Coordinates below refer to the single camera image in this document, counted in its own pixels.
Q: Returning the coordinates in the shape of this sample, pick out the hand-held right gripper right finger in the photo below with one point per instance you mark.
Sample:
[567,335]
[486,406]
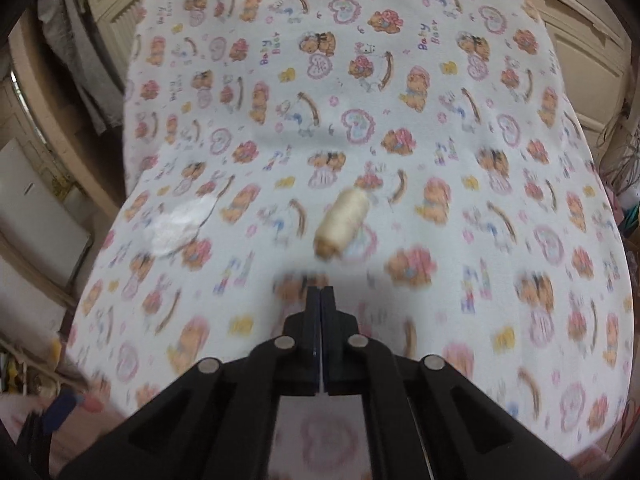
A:
[329,320]

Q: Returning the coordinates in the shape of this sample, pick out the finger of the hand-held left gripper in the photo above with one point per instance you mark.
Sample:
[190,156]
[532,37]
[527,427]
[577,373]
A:
[62,410]

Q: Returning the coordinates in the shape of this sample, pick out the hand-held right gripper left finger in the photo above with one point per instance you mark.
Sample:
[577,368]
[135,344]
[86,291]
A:
[312,320]

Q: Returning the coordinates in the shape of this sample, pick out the cream thread spool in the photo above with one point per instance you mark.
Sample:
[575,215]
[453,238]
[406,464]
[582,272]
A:
[342,220]

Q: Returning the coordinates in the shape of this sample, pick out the clear plastic scrap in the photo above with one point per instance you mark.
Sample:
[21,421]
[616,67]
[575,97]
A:
[170,230]

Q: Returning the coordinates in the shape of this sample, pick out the white appliance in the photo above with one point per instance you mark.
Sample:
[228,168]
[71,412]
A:
[35,210]

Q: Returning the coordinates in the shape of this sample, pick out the printed blanket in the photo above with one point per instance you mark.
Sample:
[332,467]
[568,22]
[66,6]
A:
[400,110]

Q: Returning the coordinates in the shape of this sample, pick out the grey hanging clothes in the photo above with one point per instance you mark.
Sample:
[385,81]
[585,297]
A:
[80,50]

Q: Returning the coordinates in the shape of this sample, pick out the cream wardrobe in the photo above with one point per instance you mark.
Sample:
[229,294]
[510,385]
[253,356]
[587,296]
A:
[585,50]

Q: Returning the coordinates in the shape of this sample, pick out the cream louvered cabinet door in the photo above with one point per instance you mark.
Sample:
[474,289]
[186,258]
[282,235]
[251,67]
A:
[120,0]

